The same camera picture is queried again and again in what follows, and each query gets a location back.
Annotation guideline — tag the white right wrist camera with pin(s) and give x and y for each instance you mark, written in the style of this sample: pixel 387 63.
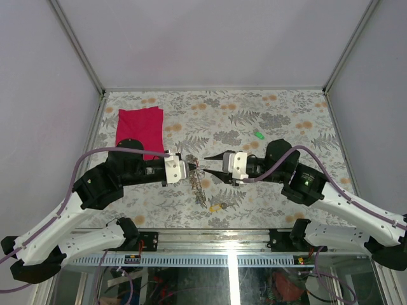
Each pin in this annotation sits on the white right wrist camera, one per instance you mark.
pixel 237 165

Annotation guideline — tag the floral table mat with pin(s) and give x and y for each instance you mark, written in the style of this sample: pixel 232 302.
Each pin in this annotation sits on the floral table mat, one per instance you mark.
pixel 205 123

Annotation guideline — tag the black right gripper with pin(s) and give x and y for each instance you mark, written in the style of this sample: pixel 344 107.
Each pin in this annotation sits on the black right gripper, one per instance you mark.
pixel 225 176

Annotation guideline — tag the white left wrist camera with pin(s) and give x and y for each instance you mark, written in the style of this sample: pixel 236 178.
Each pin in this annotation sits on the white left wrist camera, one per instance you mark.
pixel 175 168

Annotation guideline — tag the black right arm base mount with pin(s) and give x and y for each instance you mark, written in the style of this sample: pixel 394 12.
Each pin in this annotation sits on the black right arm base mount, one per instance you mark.
pixel 284 240

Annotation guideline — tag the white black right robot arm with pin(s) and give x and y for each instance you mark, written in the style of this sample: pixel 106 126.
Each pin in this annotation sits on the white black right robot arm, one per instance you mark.
pixel 373 231

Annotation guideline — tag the green tagged key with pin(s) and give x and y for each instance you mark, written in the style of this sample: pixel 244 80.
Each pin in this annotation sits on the green tagged key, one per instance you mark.
pixel 259 135

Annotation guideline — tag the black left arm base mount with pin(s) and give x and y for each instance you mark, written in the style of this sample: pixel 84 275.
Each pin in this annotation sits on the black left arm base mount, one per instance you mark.
pixel 147 241

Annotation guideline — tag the red folded cloth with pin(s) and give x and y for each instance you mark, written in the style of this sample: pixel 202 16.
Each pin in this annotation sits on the red folded cloth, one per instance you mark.
pixel 144 125

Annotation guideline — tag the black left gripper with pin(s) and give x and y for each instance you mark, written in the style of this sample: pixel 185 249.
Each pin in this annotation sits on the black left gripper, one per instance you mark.
pixel 191 166

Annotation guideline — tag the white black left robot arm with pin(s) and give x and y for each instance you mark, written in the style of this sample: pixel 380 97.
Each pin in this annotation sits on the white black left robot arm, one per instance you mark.
pixel 92 193

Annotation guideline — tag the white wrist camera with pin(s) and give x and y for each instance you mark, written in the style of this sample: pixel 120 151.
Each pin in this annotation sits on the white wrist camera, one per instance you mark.
pixel 237 165
pixel 175 168

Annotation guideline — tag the white slotted cable duct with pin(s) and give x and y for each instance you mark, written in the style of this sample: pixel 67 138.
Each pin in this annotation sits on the white slotted cable duct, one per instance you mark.
pixel 188 260

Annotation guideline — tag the aluminium front rail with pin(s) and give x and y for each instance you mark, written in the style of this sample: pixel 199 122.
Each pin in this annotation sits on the aluminium front rail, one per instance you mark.
pixel 216 239

